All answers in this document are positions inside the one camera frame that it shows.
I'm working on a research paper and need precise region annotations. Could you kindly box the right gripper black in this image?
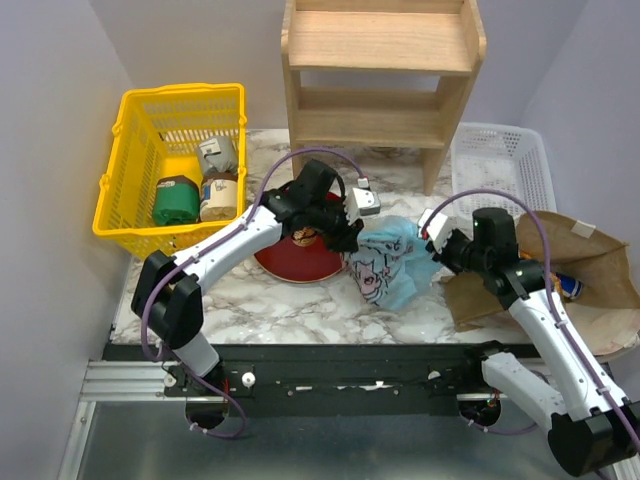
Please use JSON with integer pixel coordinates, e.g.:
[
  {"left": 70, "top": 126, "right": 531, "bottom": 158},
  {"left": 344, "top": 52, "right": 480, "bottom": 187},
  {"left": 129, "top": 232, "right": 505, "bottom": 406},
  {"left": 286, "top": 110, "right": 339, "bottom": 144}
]
[{"left": 425, "top": 224, "right": 491, "bottom": 274}]

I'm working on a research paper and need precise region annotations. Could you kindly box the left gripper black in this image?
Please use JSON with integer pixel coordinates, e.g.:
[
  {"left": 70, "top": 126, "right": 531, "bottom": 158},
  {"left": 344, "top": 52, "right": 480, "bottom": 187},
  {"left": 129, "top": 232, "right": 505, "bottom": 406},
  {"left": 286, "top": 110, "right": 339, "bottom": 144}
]
[{"left": 306, "top": 195, "right": 364, "bottom": 255}]

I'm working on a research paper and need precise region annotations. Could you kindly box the light blue plastic bag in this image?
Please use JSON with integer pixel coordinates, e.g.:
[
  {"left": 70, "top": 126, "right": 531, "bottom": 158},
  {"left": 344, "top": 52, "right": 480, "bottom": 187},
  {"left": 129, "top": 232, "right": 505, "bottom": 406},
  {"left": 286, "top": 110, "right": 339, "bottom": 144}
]
[{"left": 343, "top": 215, "right": 442, "bottom": 311}]

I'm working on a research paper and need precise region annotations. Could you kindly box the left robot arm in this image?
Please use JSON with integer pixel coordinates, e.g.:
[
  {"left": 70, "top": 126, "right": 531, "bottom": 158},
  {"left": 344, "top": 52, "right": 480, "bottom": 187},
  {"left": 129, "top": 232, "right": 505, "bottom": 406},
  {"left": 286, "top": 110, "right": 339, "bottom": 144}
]
[{"left": 131, "top": 160, "right": 379, "bottom": 395}]

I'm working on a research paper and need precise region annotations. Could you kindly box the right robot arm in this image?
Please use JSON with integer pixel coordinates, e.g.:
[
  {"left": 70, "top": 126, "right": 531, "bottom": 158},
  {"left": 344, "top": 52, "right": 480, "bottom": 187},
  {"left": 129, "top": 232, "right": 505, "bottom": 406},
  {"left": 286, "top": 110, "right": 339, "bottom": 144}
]
[{"left": 419, "top": 208, "right": 639, "bottom": 477}]

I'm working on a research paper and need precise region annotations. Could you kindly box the beige wrapped food package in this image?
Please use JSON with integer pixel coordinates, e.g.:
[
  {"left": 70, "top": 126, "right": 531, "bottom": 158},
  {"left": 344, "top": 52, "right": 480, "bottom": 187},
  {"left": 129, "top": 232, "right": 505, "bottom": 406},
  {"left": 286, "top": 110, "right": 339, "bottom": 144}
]
[{"left": 200, "top": 172, "right": 238, "bottom": 222}]

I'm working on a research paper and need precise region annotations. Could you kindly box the grey wrapped food package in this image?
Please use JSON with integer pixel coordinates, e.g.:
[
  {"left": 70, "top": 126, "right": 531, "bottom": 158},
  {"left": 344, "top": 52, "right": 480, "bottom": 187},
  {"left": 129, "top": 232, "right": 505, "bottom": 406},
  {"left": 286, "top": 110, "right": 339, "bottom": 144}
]
[{"left": 196, "top": 135, "right": 239, "bottom": 177}]

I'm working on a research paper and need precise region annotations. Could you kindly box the brown paper grocery bag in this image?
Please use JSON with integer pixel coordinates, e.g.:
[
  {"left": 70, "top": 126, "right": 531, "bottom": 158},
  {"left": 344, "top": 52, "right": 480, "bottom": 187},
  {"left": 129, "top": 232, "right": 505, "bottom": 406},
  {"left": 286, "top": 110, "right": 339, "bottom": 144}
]
[{"left": 443, "top": 211, "right": 639, "bottom": 361}]

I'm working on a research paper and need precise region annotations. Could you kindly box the green wrapped food package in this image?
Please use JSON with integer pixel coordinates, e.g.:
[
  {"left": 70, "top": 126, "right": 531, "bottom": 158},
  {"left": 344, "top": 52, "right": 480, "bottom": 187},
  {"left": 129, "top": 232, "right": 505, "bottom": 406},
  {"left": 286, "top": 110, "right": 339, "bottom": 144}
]
[{"left": 152, "top": 175, "right": 200, "bottom": 226}]

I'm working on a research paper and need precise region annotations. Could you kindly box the red round lacquer tray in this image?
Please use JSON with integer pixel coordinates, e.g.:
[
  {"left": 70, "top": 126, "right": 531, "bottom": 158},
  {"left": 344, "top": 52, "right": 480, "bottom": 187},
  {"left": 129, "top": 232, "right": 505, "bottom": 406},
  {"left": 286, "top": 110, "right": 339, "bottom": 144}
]
[{"left": 254, "top": 189, "right": 342, "bottom": 284}]

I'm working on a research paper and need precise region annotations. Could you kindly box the white plastic mesh basket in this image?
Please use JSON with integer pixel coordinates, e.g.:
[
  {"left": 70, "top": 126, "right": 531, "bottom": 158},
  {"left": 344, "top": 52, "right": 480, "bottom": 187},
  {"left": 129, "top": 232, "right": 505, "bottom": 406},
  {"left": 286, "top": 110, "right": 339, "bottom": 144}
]
[{"left": 450, "top": 123, "right": 557, "bottom": 212}]

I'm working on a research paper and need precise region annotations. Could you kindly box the blue drink can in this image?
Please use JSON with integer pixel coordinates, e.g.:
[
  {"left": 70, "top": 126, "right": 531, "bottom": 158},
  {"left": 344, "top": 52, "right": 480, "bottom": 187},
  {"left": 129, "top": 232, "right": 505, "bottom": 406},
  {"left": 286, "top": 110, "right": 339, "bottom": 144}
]
[{"left": 555, "top": 272, "right": 584, "bottom": 301}]

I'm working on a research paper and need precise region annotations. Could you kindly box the yellow plastic shopping basket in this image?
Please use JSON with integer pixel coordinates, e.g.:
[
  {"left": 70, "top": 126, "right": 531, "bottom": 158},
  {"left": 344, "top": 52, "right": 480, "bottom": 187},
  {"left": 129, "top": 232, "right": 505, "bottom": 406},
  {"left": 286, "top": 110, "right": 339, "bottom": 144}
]
[{"left": 92, "top": 83, "right": 247, "bottom": 259}]

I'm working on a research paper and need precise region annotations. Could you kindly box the wooden shelf rack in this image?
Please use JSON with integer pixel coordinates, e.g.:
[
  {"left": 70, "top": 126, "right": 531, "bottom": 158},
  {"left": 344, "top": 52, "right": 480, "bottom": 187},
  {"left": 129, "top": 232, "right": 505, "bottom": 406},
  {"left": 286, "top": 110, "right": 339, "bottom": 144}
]
[{"left": 281, "top": 0, "right": 487, "bottom": 194}]

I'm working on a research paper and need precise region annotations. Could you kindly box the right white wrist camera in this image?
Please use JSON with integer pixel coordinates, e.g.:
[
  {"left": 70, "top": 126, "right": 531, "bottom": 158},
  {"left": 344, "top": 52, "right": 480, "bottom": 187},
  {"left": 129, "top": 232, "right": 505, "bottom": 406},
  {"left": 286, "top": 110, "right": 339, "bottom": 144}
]
[{"left": 418, "top": 209, "right": 456, "bottom": 254}]

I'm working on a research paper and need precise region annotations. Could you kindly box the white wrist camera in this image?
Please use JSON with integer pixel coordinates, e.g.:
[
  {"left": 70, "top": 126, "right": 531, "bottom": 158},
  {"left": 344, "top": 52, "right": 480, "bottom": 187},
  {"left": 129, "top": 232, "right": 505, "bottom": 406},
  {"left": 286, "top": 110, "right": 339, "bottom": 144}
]
[
  {"left": 418, "top": 209, "right": 456, "bottom": 254},
  {"left": 344, "top": 187, "right": 381, "bottom": 224}
]

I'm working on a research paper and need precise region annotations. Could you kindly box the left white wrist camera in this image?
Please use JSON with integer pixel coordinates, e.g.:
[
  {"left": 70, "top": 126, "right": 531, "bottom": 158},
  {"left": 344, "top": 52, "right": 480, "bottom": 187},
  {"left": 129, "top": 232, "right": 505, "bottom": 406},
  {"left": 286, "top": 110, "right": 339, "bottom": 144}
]
[{"left": 344, "top": 187, "right": 381, "bottom": 224}]

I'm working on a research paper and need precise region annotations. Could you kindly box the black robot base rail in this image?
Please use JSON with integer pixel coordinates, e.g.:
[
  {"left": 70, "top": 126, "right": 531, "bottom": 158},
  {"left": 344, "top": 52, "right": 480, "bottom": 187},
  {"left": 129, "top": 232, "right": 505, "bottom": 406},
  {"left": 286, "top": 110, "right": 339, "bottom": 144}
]
[{"left": 101, "top": 344, "right": 507, "bottom": 418}]

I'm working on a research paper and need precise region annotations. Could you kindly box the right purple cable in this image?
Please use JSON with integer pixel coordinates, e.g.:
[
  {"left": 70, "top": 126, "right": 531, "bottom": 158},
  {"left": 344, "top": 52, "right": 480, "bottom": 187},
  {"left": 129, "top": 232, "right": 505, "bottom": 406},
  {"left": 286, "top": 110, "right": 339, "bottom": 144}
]
[{"left": 422, "top": 189, "right": 640, "bottom": 480}]

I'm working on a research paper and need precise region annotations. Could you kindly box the purple cable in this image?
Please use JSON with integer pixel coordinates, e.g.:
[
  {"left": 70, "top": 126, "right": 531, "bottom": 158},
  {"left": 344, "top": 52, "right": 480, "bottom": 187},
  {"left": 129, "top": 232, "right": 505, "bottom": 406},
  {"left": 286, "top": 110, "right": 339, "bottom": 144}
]
[
  {"left": 422, "top": 189, "right": 640, "bottom": 480},
  {"left": 140, "top": 147, "right": 374, "bottom": 439}
]

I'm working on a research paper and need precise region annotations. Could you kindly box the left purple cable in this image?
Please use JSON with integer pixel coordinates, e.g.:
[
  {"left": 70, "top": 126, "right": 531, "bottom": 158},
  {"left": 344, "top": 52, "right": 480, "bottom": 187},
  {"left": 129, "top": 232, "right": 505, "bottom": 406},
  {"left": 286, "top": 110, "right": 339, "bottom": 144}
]
[{"left": 140, "top": 147, "right": 374, "bottom": 439}]

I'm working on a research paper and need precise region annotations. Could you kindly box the aluminium frame profile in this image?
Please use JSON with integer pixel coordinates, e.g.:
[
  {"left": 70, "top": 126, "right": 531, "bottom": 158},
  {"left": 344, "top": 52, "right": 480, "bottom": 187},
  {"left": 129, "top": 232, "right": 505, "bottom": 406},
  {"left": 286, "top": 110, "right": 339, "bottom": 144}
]
[{"left": 55, "top": 358, "right": 174, "bottom": 480}]

